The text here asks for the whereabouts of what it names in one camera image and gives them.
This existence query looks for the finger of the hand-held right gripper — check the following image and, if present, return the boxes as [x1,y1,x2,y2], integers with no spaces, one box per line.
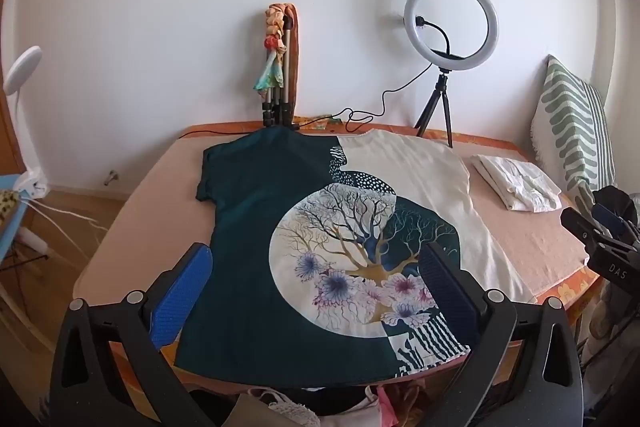
[591,202,633,235]
[560,207,640,258]

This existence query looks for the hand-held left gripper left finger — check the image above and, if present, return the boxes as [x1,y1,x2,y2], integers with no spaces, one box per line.
[49,243,215,427]

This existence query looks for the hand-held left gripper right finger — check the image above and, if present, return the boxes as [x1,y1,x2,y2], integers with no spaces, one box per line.
[419,241,585,427]

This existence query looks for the green and cream printed t-shirt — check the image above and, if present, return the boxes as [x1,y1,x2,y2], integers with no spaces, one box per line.
[194,126,538,390]

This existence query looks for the pile of mixed clothes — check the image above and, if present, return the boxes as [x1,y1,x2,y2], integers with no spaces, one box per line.
[220,382,441,427]

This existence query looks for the black jacket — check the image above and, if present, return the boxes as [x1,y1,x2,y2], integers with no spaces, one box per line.
[592,185,640,220]

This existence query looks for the orange floral bed sheet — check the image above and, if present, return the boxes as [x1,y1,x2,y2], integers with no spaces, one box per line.
[75,119,601,388]

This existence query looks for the white folded garment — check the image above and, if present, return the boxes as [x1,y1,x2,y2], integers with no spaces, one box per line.
[472,153,563,212]

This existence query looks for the green striped pillow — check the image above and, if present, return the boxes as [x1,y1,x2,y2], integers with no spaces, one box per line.
[530,54,618,218]

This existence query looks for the peach blanket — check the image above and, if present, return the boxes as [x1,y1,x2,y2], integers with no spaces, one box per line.
[72,127,588,308]

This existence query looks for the blue table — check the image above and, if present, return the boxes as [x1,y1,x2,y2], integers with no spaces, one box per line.
[0,174,32,270]

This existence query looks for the black mini tripod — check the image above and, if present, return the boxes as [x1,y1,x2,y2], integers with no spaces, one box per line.
[414,69,455,148]

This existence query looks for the colourful scarf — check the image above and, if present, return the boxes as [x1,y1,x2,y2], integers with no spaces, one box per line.
[252,2,296,98]

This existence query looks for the white desk lamp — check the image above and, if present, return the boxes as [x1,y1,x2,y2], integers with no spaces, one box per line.
[4,46,48,202]

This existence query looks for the white lamp cable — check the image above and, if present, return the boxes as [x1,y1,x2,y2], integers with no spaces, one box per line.
[27,196,107,235]

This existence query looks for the black power cable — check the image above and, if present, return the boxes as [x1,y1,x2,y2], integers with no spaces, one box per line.
[175,59,438,140]

